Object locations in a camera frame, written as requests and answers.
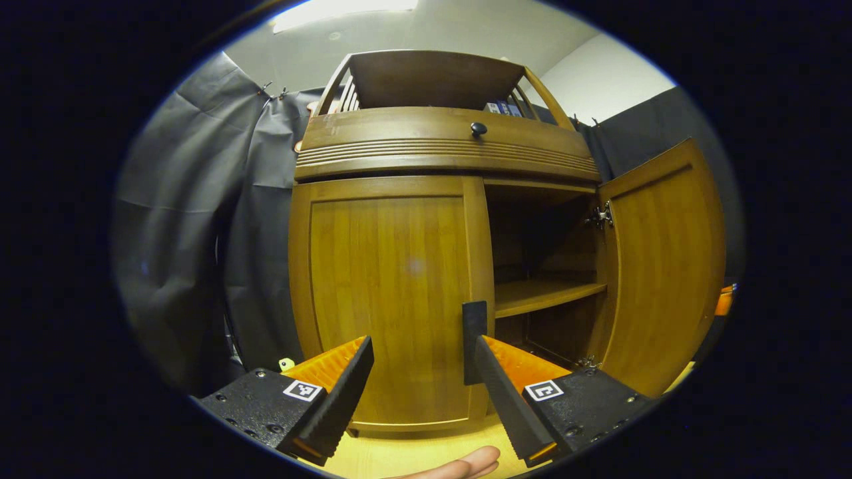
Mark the wooden double-door shoe cabinet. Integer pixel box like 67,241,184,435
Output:
288,50,728,440

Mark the wooden cabinet door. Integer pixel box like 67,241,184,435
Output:
594,138,728,399
288,175,497,433

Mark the ceiling light panel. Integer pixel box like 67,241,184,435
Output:
272,0,420,34

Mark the wooden inner cabinet shelf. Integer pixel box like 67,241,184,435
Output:
494,279,608,319

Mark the wooden cabinet drawer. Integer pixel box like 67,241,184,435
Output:
296,106,600,182

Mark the black backdrop cloth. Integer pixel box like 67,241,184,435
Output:
112,52,746,393

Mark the black door handle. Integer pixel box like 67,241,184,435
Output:
462,301,489,387

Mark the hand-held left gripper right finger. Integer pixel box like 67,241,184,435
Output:
475,335,656,468

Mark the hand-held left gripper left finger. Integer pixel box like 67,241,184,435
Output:
198,336,375,466

